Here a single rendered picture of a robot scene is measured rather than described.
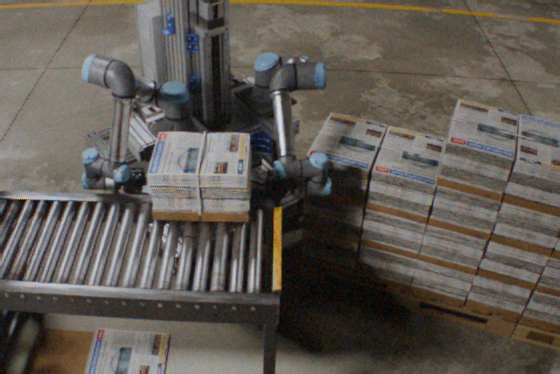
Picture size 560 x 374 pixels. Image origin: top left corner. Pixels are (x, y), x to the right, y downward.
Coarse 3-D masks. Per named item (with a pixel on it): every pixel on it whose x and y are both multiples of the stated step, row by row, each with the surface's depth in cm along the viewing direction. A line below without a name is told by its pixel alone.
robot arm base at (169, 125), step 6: (168, 120) 269; (174, 120) 268; (180, 120) 268; (186, 120) 271; (192, 120) 276; (162, 126) 275; (168, 126) 270; (174, 126) 270; (180, 126) 270; (186, 126) 271; (192, 126) 276; (186, 132) 272; (192, 132) 276
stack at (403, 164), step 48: (336, 144) 270; (384, 144) 271; (432, 144) 272; (336, 192) 272; (384, 192) 262; (432, 192) 252; (336, 240) 291; (384, 240) 280; (432, 240) 268; (480, 240) 258; (528, 240) 249; (336, 288) 312; (384, 288) 299; (432, 288) 288; (480, 288) 276
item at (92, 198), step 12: (0, 192) 245; (12, 192) 245; (24, 192) 245; (36, 192) 245; (48, 192) 245; (60, 192) 246; (36, 204) 244; (108, 204) 243; (252, 204) 243; (264, 204) 243; (276, 204) 243; (60, 216) 248; (120, 216) 248; (264, 216) 246
